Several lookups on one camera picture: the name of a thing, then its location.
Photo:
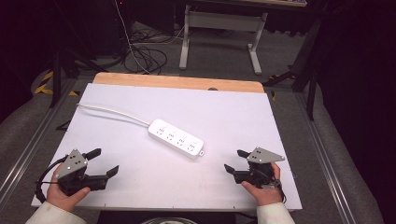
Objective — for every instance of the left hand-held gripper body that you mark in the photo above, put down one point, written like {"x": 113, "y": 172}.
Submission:
{"x": 74, "y": 174}

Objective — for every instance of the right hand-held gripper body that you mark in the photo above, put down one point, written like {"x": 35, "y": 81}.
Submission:
{"x": 260, "y": 169}

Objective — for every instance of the person's left hand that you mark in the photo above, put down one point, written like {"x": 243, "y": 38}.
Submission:
{"x": 63, "y": 194}

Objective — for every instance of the person's right hand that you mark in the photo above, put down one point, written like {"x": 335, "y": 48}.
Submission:
{"x": 264, "y": 193}

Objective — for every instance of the white table board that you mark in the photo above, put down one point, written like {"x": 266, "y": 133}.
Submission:
{"x": 174, "y": 174}

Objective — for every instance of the white power strip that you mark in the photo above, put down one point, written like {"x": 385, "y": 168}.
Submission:
{"x": 176, "y": 138}

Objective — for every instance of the wooden table top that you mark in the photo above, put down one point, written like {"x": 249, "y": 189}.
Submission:
{"x": 177, "y": 81}

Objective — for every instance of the black metal stand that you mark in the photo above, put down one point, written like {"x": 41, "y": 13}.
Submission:
{"x": 303, "y": 68}
{"x": 67, "y": 53}

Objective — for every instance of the white metal desk frame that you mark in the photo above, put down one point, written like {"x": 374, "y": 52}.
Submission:
{"x": 222, "y": 34}

